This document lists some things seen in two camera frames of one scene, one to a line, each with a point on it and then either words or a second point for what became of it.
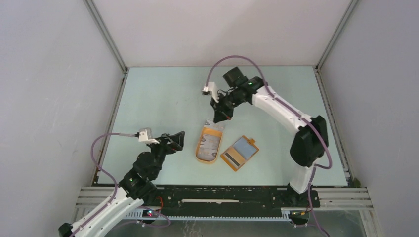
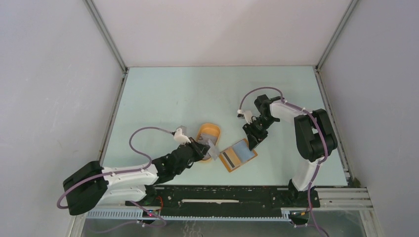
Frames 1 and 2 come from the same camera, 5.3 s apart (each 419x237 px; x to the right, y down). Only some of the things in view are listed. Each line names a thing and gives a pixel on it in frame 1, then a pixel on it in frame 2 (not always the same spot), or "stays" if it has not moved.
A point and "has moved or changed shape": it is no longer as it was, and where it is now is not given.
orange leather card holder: (237, 155) stays
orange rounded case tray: (205, 131) has moved or changed shape
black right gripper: (221, 112) to (254, 137)
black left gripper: (176, 140) to (200, 149)
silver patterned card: (220, 124) to (213, 150)
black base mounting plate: (254, 197) stays
